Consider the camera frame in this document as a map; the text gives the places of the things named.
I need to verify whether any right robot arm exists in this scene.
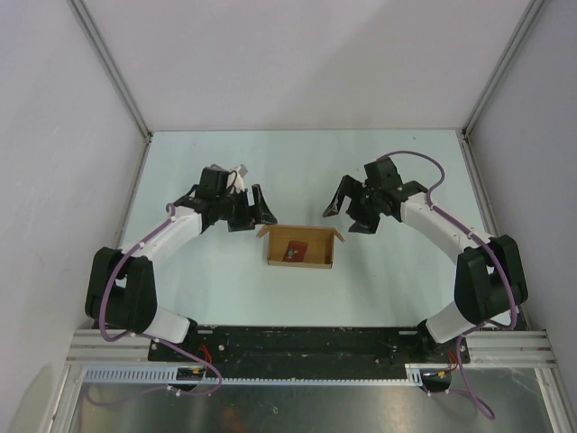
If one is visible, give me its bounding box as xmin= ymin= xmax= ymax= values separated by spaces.
xmin=323 ymin=155 xmax=528 ymax=362

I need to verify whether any grey slotted cable duct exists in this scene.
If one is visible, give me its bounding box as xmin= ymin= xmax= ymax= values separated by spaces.
xmin=80 ymin=363 xmax=425 ymax=387

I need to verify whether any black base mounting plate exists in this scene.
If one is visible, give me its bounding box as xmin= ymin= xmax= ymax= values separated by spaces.
xmin=176 ymin=325 xmax=470 ymax=364

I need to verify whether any brown cardboard paper box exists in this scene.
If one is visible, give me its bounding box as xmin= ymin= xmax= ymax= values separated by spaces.
xmin=257 ymin=225 xmax=344 ymax=269

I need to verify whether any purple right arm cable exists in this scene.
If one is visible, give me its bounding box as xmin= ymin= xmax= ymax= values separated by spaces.
xmin=376 ymin=151 xmax=518 ymax=421

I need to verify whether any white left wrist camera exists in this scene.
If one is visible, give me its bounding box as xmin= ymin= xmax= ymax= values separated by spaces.
xmin=226 ymin=164 xmax=248 ymax=194

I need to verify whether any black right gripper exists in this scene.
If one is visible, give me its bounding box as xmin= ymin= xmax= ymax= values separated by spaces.
xmin=323 ymin=175 xmax=382 ymax=235

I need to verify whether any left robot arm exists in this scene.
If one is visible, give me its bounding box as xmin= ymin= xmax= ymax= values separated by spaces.
xmin=85 ymin=164 xmax=278 ymax=361

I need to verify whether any small red packet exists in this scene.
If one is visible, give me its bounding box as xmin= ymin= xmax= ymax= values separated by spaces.
xmin=283 ymin=241 xmax=308 ymax=263

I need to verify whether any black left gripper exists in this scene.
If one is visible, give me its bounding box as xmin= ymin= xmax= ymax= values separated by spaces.
xmin=215 ymin=185 xmax=276 ymax=232

